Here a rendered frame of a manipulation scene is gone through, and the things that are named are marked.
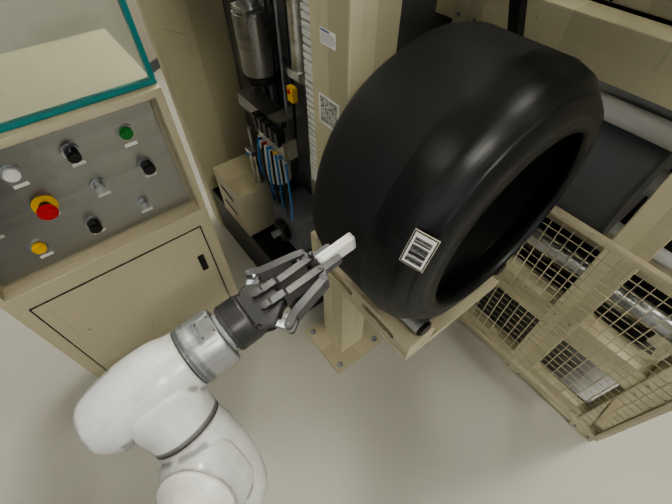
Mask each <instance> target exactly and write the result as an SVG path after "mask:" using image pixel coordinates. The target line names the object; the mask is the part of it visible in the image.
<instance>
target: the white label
mask: <svg viewBox="0 0 672 504"><path fill-rule="evenodd" d="M440 243H441V241H439V240H437V239H435V238H433V237H431V236H430V235H428V234H426V233H424V232H422V231H421V230H419V229H417V228H415V230H414V232H413V234H412V236H411V238H410V239H409V241H408V243H407V245H406V247H405V249H404V251H403V253H402V254H401V256H400V258H399V260H400V261H401V262H403V263H405V264H407V265H408V266H410V267H412V268H414V269H415V270H417V271H419V272H421V273H423V271H424V269H425V268H426V266H427V264H428V263H429V261H430V259H431V258H432V256H433V254H434V253H435V251H436V249H437V248H438V246H439V244H440Z"/></svg>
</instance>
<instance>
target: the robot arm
mask: <svg viewBox="0 0 672 504"><path fill-rule="evenodd" d="M355 248H356V242H355V237H354V236H353V235H352V234H351V233H349V232H348V233H347V234H346V235H344V236H343V237H341V238H340V239H339V240H337V241H336V242H334V243H333V244H332V245H329V244H325V245H324V246H322V247H321V248H319V249H318V250H317V251H315V252H314V253H313V252H312V251H308V252H307V253H306V252H304V250H303V249H298V250H296V251H294V252H292V253H289V254H287V255H285V256H283V257H280V258H278V259H276V260H273V261H271V262H269V263H267V264H264V265H262V266H260V267H255V268H248V269H245V271H244V274H245V276H246V285H245V286H244V287H242V289H241V290H240V292H239V293H238V294H237V295H234V296H231V297H229V298H228V299H226V300H225V301H223V302H222V303H221V304H219V305H218V306H216V307H215V308H214V310H213V312H214V313H213V314H211V313H210V312H209V311H208V310H205V309H204V310H202V311H200V312H199V313H198V314H196V315H195V316H193V317H192V318H190V319H189V320H187V321H186V322H184V323H183V324H182V325H180V326H177V327H176V328H175V329H174V330H173V331H171V332H170V333H168V334H166V335H164V336H162V337H160V338H157V339H154V340H152V341H149V342H147V343H146V344H144V345H142V346H140V347H139V348H137V349H136V350H134V351H132V352H131V353H129V354H128V355H126V356H125V357H124V358H122V359H121V360H120V361H118V362H117V363H116V364H114V365H113V366H112V367H111V368H109V369H108V370H107V371H106V372H105V373H104V374H103V375H101V376H100V377H99V378H98V379H97V380H96V381H95V382H94V383H93V384H92V385H91V386H90V387H89V388H88V389H87V390H86V391H85V393H84V394H83V395H82V397H81V399H80V400H79V402H78V403H77V405H76V407H75V409H74V411H73V417H72V421H73V426H74V429H75V432H76V434H77V436H78V437H79V439H80V441H81V442H82V444H83V445H84V446H85V447H86V449H87V450H89V451H90V452H91V453H93V454H96V455H104V454H113V453H118V452H122V451H126V450H128V449H130V448H131V447H133V446H134V445H136V444H137V445H138V446H140V447H141V448H144V449H146V450H147V451H149V452H150V453H152V454H153V455H154V456H155V457H156V458H157V459H158V461H159V462H160V463H161V464H162V466H161V468H160V470H159V476H160V483H159V489H158V491H157V495H156V500H157V504H262V502H263V500H264V497H265V495H266V491H267V486H268V478H267V471H266V467H265V464H264V461H263V458H262V456H261V454H260V452H259V450H258V448H257V447H256V445H255V443H254V442H253V440H252V439H251V438H250V436H249V435H248V433H247V432H246V431H245V429H244V428H243V427H242V425H241V424H240V423H239V422H238V421H237V420H236V418H235V417H234V416H233V415H232V414H231V413H230V412H229V411H228V410H227V409H225V408H224V407H223V406H222V405H221V404H220V403H219V402H218V401H217V400H216V399H215V397H214V396H213V394H212V393H211V391H210V390H209V388H208V386H207V384H208V383H210V382H211V381H213V380H215V379H216V377H217V376H219V375H220V374H221V373H223V372H224V371H225V370H227V369H228V368H229V367H231V366H232V365H233V364H235V363H236V362H237V361H239V360H240V354H239V352H238V349H241V350H245V349H247V348H248V347H249V346H251V345H252V344H253V343H255V342H256V341H257V340H259V339H260V338H261V337H262V336H263V335H264V334H265V333H267V332H270V331H274V330H276V329H277V328H279V329H282V330H286V331H288V333H289V334H290V335H293V334H294V333H295V332H296V330H297V327H298V325H299V322H300V321H301V320H302V318H303V317H304V316H305V315H306V314H307V312H308V311H309V310H310V309H311V308H312V307H313V305H314V304H315V303H316V302H317V301H318V300H319V298H320V297H321V296H322V295H323V294H324V293H325V291H326V290H327V289H328V288H329V286H330V284H329V280H328V276H327V275H328V273H329V272H331V271H332V270H333V269H335V268H336V267H338V266H339V265H340V264H341V263H342V258H343V257H344V256H345V255H347V254H348V253H350V252H351V251H352V250H354V249H355ZM316 264H317V266H316ZM279 274H280V275H279ZM276 275H278V276H277V277H274V276H276ZM272 277H273V278H272ZM270 278H271V279H270ZM267 279H270V280H268V281H267V282H265V283H261V284H260V281H265V280H267ZM306 291H307V292H306ZM305 292H306V293H305ZM303 293H305V294H304V295H303V296H302V298H301V299H300V300H299V301H298V302H297V303H296V304H295V306H294V307H293V308H292V309H291V310H290V312H289V314H288V315H284V317H283V318H282V316H283V313H284V310H285V309H286V308H287V307H288V306H290V305H291V304H292V302H293V301H294V300H295V299H297V298H298V297H299V296H301V295H302V294H303ZM281 318H282V319H281Z"/></svg>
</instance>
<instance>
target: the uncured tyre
mask: <svg viewBox="0 0 672 504"><path fill-rule="evenodd" d="M603 118H604V107H603V102H602V97H601V93H600V88H599V83H598V79H597V76H596V75H595V73H594V72H592V71H591V70H590V69H589V68H588V67H587V66H586V65H585V64H584V63H582V62H581V61H580V60H579V59H577V58H575V57H573V56H571V55H568V54H566V53H563V52H561V51H558V50H556V49H553V48H551V47H548V46H546V45H543V44H541V43H538V42H536V41H533V40H531V39H528V38H526V37H523V36H521V35H518V34H516V33H513V32H511V31H508V30H506V29H503V28H501V27H498V26H496V25H493V24H490V23H486V22H453V23H449V24H445V25H442V26H439V27H437V28H434V29H432V30H430V31H428V32H426V33H424V34H423V35H421V36H419V37H418V38H416V39H414V40H413V41H412V42H410V43H409V44H407V45H406V46H405V47H403V48H402V49H401V50H399V51H398V52H397V53H396V54H394V55H393V56H392V57H390V58H389V59H388V60H387V61H385V62H384V63H383V64H382V65H381V66H380V67H379V68H378V69H377V70H376V71H375V72H374V73H373V74H372V75H371V76H370V77H369V78H368V79H367V80H366V81H365V82H364V83H363V85H362V86H361V87H360V88H359V89H358V91H357V92H356V93H355V95H354V96H353V97H352V99H351V100H350V101H349V103H348V104H347V106H346V107H345V109H344V111H343V112H342V114H341V115H340V117H339V119H338V121H337V123H336V124H335V126H334V128H333V130H332V132H331V134H330V137H329V139H328V141H327V144H326V146H325V149H324V151H323V154H322V157H321V161H320V164H319V168H318V173H317V178H316V183H315V188H314V195H313V208H312V210H313V222H314V227H315V231H316V233H317V236H318V238H319V240H320V242H321V244H322V246H324V245H325V244H329V245H332V244H333V243H334V242H336V241H337V240H339V239H340V238H341V237H343V236H344V235H346V234H347V233H348V232H349V233H351V234H352V235H353V236H354V237H355V242H356V248H355V249H354V250H352V251H351V252H350V253H348V254H347V255H345V256H344V257H343V258H342V263H341V264H340V265H339V267H340V268H341V269H342V270H343V271H344V272H345V273H346V274H347V275H348V277H349V278H350V279H351V280H352V281H353V282H354V283H355V284H356V285H357V286H358V287H359V288H360V289H361V290H362V291H363V292H364V293H365V294H366V295H367V296H368V297H369V298H370V299H371V300H372V301H373V303H374V304H375V305H376V306H377V307H378V308H380V309H381V310H383V311H385V312H386V313H388V314H390V315H391V316H393V317H395V318H400V319H430V318H433V317H436V316H438V315H440V314H442V313H444V312H446V311H447V310H449V309H451V308H452V307H454V306H455V305H457V304H458V303H460V302H461V301H463V300H464V299H465V298H467V297H468V296H469V295H470V294H472V293H473V292H474V291H475V290H476V289H478V288H479V287H480V286H481V285H482V284H483V283H485V282H486V281H487V280H488V279H489V278H490V277H491V276H492V275H493V274H494V273H496V272H497V271H498V270H499V269H500V268H501V267H502V266H503V265H504V264H505V263H506V262H507V261H508V260H509V259H510V258H511V257H512V256H513V255H514V254H515V253H516V251H517V250H518V249H519V248H520V247H521V246H522V245H523V244H524V243H525V242H526V241H527V239H528V238H529V237H530V236H531V235H532V234H533V233H534V231H535V230H536V229H537V228H538V227H539V225H540V224H541V223H542V222H543V220H544V219H545V218H546V217H547V215H548V214H549V213H550V212H551V210H552V209H553V208H554V206H555V205H556V204H557V203H558V201H559V200H560V198H561V197H562V196H563V194H564V193H565V192H566V190H567V189H568V187H569V186H570V184H571V183H572V181H573V180H574V178H575V177H576V175H577V174H578V172H579V171H580V169H581V167H582V166H583V164H584V162H585V161H586V159H587V157H588V155H589V153H590V151H591V150H592V148H593V146H594V144H595V141H596V139H597V137H598V134H599V132H600V129H601V126H602V122H603ZM415 228H417V229H419V230H421V231H422V232H424V233H426V234H428V235H430V236H431V237H433V238H435V239H437V240H439V241H441V243H440V244H439V246H438V248H437V249H436V251H435V253H434V254H433V256H432V258H431V259H430V261H429V263H428V264H427V266H426V268H425V269H424V271H423V273H421V272H419V271H417V270H415V269H414V268H412V267H410V266H408V265H407V264H405V263H403V262H401V261H400V260H399V258H400V256H401V254H402V253H403V251H404V249H405V247H406V245H407V243H408V241H409V239H410V238H411V236H412V234H413V232H414V230H415Z"/></svg>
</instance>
